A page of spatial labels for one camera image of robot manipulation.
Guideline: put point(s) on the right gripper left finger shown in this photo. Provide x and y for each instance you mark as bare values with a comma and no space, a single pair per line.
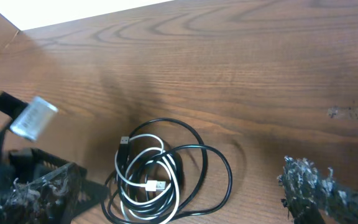
37,187

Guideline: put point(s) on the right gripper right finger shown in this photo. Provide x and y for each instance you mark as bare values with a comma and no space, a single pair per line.
307,193

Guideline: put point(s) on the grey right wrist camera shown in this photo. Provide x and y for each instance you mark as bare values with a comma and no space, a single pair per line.
33,120

